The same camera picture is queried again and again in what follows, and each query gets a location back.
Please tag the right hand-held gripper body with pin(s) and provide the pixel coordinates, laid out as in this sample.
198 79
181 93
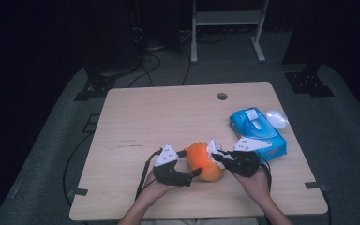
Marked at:
247 164

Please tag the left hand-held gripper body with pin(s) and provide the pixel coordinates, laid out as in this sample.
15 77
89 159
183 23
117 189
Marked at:
170 175

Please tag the orange plush toy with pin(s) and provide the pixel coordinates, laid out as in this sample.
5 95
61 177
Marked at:
200 159

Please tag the white wet wipe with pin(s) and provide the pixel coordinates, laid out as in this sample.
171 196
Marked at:
213 148

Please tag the blue wet wipe pack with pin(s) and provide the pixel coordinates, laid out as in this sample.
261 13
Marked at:
247 123

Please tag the person's left hand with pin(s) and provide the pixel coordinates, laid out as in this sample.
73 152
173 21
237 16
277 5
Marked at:
157 192

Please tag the person's right hand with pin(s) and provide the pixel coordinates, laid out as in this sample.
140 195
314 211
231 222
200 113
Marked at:
254 186

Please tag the round white plastic lid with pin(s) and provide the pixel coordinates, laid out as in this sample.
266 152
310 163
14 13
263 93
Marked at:
277 119

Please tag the black stand base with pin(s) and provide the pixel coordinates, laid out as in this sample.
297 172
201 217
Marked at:
98 84
307 82

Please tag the white metal stand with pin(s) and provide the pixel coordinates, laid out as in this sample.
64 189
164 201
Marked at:
228 17

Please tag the grey table edge bracket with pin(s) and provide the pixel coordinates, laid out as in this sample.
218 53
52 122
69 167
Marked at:
78 192
314 185

